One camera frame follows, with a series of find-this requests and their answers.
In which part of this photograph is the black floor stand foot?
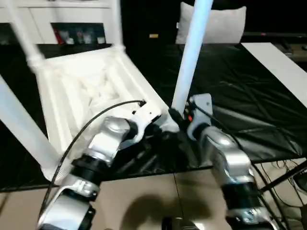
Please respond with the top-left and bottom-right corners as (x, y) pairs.
(260, 160), (307, 193)

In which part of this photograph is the black sofa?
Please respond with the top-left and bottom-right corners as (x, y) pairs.
(119, 0), (307, 46)

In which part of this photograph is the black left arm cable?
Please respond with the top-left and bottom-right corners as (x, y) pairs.
(37, 99), (147, 226)

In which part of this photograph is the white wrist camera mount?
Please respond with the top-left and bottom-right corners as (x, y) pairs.
(130, 104), (162, 147)
(186, 93), (213, 142)

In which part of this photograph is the grey cushion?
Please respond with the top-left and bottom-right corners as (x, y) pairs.
(175, 1), (248, 46)

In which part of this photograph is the white flat board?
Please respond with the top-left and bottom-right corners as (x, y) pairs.
(240, 42), (307, 109)

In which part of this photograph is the red packet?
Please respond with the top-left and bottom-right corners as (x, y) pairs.
(53, 28), (62, 45)

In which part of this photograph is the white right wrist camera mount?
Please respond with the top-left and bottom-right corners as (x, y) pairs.
(186, 93), (213, 142)

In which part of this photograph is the white sideboard cabinet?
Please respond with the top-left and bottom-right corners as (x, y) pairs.
(0, 0), (121, 46)

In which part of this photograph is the black work mat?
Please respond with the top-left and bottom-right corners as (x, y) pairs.
(0, 41), (307, 193)

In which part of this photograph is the black television with red logo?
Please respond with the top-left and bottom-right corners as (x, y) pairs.
(241, 32), (307, 38)

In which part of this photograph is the white plastic table leg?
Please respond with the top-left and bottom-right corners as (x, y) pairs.
(109, 0), (127, 53)
(0, 73), (63, 178)
(170, 0), (214, 114)
(6, 0), (46, 70)

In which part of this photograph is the black robot right foot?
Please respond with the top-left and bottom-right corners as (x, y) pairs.
(162, 216), (193, 230)

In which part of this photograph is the dark low tv bench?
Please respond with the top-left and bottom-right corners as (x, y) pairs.
(275, 35), (307, 63)

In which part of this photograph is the white plastic table top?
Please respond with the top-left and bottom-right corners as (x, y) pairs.
(25, 45), (181, 183)

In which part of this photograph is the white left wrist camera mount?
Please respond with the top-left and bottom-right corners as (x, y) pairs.
(130, 104), (162, 147)

